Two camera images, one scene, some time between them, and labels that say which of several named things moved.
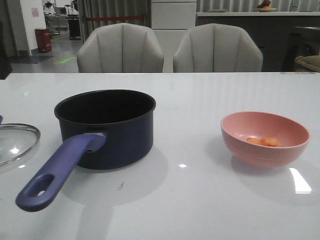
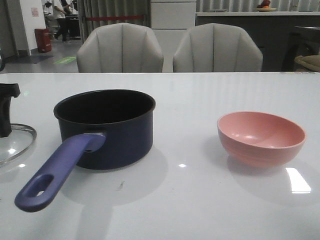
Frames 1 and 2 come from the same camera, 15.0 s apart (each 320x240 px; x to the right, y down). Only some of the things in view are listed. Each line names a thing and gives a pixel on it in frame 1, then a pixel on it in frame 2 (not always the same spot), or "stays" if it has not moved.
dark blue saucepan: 102,129 stays
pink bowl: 263,139 stays
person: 49,13 to 64,22
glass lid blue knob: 16,139 stays
